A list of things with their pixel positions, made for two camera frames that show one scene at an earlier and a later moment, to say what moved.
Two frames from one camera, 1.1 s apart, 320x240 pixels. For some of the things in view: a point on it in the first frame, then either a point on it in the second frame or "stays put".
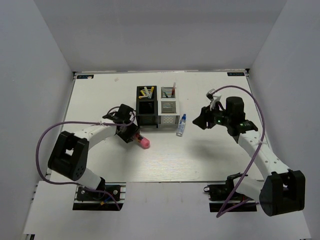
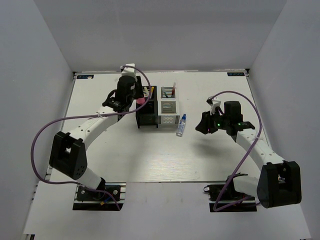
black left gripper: (126, 138) -> (138, 86)
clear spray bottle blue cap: (181, 126) stays put
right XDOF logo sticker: (235, 73) stays put
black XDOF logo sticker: (85, 76) stays put
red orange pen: (174, 89) stays put
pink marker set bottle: (143, 141) -> (140, 100)
